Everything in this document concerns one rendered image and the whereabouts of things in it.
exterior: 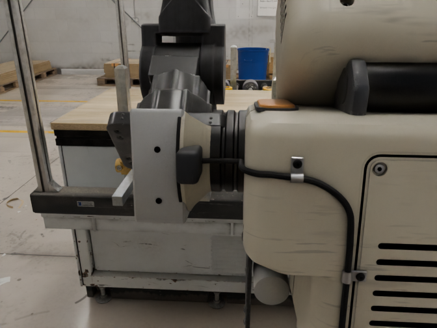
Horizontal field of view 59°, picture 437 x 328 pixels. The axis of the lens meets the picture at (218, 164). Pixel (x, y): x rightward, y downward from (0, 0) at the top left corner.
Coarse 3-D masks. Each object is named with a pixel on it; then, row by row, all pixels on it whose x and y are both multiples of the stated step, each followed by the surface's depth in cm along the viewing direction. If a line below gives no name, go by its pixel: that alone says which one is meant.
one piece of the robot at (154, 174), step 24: (144, 120) 35; (168, 120) 35; (144, 144) 36; (168, 144) 36; (144, 168) 36; (168, 168) 36; (144, 192) 37; (168, 192) 37; (144, 216) 38; (168, 216) 37
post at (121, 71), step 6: (120, 66) 122; (114, 72) 123; (120, 72) 122; (126, 72) 124; (120, 78) 123; (126, 78) 124; (120, 84) 124; (126, 84) 124; (120, 90) 125; (126, 90) 125; (120, 96) 125; (126, 96) 125; (120, 102) 126; (126, 102) 126; (120, 108) 127; (126, 108) 127; (126, 174) 136
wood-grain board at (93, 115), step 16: (96, 96) 198; (112, 96) 198; (240, 96) 198; (256, 96) 198; (80, 112) 168; (96, 112) 168; (112, 112) 168; (64, 128) 152; (80, 128) 152; (96, 128) 151
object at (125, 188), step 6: (132, 174) 125; (126, 180) 120; (132, 180) 121; (120, 186) 116; (126, 186) 116; (132, 186) 120; (114, 192) 113; (120, 192) 113; (126, 192) 114; (114, 198) 110; (120, 198) 110; (126, 198) 114; (114, 204) 111; (120, 204) 111
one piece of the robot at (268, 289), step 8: (248, 256) 50; (248, 264) 50; (256, 264) 51; (248, 272) 50; (256, 272) 49; (264, 272) 48; (272, 272) 48; (248, 280) 51; (256, 280) 48; (264, 280) 47; (272, 280) 47; (280, 280) 47; (288, 280) 49; (248, 288) 51; (256, 288) 48; (264, 288) 48; (272, 288) 48; (280, 288) 47; (288, 288) 47; (248, 296) 52; (256, 296) 48; (264, 296) 48; (272, 296) 48; (280, 296) 48; (248, 304) 52; (272, 304) 48; (248, 312) 53; (248, 320) 53
